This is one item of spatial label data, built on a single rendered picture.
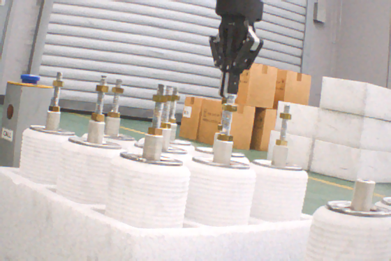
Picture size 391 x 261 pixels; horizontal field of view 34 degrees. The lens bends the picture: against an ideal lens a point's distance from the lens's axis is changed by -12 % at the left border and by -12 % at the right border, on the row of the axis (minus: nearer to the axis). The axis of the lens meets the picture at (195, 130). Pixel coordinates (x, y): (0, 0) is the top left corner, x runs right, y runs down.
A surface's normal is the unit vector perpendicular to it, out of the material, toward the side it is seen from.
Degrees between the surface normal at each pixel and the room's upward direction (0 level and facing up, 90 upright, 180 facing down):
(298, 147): 90
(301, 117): 90
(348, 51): 90
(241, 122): 90
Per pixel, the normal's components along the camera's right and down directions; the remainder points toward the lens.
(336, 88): -0.83, -0.10
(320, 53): 0.52, 0.12
